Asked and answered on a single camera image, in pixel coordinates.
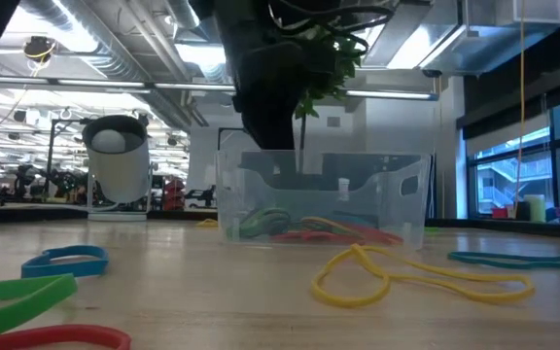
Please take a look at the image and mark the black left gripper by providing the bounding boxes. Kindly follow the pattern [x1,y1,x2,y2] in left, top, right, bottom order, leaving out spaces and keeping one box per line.
[221,28,305,150]

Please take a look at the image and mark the red rubber band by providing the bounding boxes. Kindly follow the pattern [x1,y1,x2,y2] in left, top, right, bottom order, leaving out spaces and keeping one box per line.
[269,228,367,246]
[357,223,403,245]
[0,308,133,350]

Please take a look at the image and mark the blue rubber band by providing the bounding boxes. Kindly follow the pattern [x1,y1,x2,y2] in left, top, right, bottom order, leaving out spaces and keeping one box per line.
[332,211,378,228]
[20,244,111,280]

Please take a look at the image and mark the teal rubber band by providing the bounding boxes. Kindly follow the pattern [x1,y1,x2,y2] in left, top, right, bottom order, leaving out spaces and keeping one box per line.
[447,250,560,272]

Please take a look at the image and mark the clear plastic bin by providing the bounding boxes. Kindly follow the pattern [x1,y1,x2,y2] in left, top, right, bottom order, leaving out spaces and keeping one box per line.
[214,148,432,249]

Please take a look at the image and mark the green plant in black pot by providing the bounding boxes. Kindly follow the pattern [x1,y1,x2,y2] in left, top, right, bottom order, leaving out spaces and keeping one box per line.
[294,18,371,191]

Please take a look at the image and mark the red equipment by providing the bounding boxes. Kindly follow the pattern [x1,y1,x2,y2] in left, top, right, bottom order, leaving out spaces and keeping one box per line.
[161,178,188,211]

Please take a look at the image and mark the long ceiling light bar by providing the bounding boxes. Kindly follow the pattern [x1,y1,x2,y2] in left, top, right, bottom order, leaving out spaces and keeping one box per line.
[0,74,440,102]

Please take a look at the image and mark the large window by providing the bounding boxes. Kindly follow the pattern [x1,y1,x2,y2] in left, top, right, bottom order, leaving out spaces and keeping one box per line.
[467,94,560,218]

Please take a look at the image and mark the pale green cup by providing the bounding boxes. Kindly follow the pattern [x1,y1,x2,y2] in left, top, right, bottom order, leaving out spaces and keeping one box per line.
[524,193,547,225]

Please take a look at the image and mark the black ceiling fixture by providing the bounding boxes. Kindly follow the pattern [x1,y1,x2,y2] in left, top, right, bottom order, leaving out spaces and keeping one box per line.
[22,35,58,64]

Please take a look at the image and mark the silver box duct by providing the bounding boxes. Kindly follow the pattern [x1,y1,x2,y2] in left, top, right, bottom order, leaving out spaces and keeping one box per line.
[357,0,560,77]

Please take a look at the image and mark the silver round duct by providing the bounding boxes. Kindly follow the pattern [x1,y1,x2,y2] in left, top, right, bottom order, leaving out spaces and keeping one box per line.
[12,0,203,127]

